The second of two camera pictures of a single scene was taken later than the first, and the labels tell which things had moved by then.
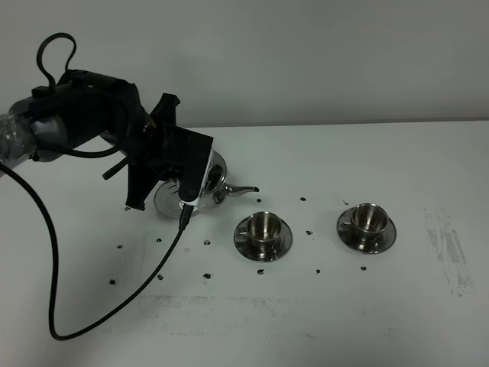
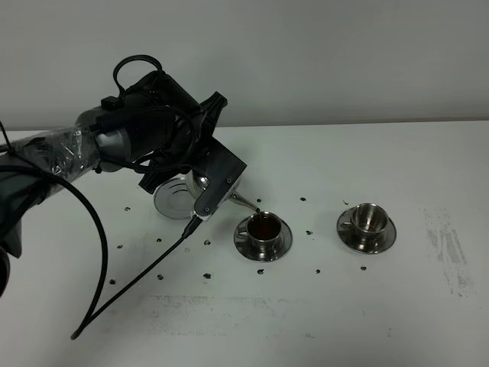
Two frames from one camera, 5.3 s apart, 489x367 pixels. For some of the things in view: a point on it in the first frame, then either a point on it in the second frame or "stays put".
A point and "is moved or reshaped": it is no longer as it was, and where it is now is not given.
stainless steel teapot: (215, 189) is moved or reshaped
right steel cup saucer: (345, 230) stays put
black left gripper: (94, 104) -> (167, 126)
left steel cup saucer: (248, 250) stays put
